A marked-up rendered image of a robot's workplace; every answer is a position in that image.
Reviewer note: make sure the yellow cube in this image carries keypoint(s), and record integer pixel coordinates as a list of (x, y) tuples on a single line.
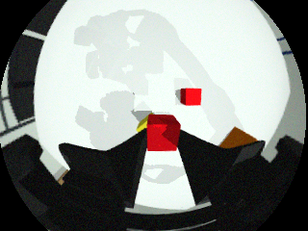
[(143, 124)]

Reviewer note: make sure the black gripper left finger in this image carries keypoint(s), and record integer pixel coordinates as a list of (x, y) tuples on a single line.
[(122, 165)]

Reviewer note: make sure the red cube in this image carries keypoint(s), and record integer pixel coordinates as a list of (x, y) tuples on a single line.
[(190, 96), (162, 133)]

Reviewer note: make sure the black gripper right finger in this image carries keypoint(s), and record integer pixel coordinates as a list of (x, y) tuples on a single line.
[(207, 165)]

